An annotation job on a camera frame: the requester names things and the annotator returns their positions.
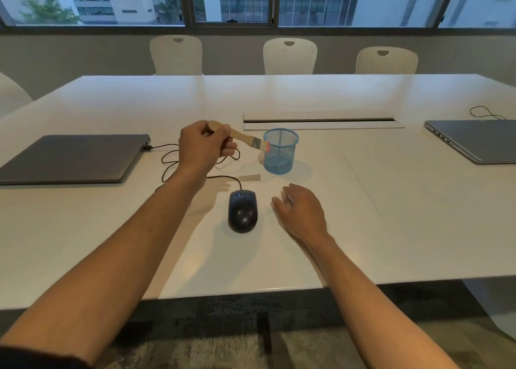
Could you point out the person's left fingers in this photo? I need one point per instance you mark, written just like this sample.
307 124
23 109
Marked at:
227 147

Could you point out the white table base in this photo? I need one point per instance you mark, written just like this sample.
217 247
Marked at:
494 300

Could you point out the person's right forearm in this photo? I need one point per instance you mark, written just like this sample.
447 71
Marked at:
363 300

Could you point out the blue mesh pen cup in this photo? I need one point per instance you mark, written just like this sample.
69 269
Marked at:
281 155

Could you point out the person's right hand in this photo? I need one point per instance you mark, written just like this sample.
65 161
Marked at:
302 215

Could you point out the white perforated chair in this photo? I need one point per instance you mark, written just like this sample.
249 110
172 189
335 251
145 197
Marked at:
386 61
290 57
176 56

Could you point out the dark gray closed laptop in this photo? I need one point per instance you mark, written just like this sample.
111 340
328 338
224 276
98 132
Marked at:
72 157

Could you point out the person's right thumb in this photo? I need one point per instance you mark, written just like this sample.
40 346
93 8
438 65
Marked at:
279 205

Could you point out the silver gray closed laptop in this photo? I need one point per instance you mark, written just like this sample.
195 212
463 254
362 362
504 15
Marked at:
479 138

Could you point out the person's left hand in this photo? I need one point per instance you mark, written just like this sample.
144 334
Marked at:
197 147

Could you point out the person's left forearm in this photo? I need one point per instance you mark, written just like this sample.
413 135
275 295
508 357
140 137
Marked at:
121 259

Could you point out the dark framed window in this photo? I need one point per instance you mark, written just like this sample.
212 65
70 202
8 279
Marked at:
274 1

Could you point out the black computer mouse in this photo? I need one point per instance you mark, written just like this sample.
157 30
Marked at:
242 211

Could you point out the person's dark sleeve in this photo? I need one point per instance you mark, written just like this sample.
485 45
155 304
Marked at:
36 358

